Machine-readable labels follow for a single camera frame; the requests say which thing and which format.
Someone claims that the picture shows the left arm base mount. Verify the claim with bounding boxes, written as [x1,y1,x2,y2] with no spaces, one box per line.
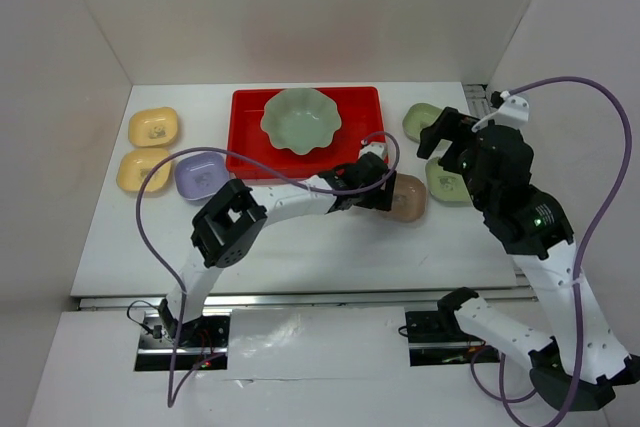
[126,300,231,372]

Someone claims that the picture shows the yellow square plate far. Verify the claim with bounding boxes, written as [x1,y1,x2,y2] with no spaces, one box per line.
[128,107,180,148]

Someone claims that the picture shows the yellow square plate near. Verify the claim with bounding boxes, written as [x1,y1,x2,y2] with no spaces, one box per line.
[116,148,172,193]

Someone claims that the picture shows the purple square plate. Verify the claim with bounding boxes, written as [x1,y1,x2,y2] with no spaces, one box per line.
[174,152,230,201]

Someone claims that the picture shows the yellow square plate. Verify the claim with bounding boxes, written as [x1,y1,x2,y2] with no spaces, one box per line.
[116,148,172,193]
[128,107,180,148]

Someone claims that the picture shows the green square plate far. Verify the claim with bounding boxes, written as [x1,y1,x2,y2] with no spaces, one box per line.
[402,103,443,143]

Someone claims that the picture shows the green square plate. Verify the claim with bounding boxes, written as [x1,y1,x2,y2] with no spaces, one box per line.
[402,103,443,143]
[425,157,471,205]

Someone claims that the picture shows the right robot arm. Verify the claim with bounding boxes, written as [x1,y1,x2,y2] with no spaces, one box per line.
[417,108,639,412]

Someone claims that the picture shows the green square plate near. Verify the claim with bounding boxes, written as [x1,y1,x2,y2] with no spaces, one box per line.
[425,157,471,205]

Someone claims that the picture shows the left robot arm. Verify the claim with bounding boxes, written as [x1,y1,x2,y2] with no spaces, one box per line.
[159,152,397,346]

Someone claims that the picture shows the red plastic bin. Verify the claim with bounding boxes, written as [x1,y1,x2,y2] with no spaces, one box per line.
[227,86,385,179]

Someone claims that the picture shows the green scalloped bowl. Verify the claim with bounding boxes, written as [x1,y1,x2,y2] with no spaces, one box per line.
[260,88,342,156]

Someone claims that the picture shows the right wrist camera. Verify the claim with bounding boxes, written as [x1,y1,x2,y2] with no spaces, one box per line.
[472,91,530,133]

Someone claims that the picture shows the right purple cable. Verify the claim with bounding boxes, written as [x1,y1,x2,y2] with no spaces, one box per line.
[472,75,634,427]

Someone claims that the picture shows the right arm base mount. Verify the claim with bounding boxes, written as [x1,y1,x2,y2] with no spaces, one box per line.
[398,311,498,367]

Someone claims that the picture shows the brown square plate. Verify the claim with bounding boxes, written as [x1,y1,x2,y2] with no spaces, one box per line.
[383,173,428,223]

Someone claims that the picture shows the aluminium rail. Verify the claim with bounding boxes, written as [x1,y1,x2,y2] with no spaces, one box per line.
[77,286,541,312]

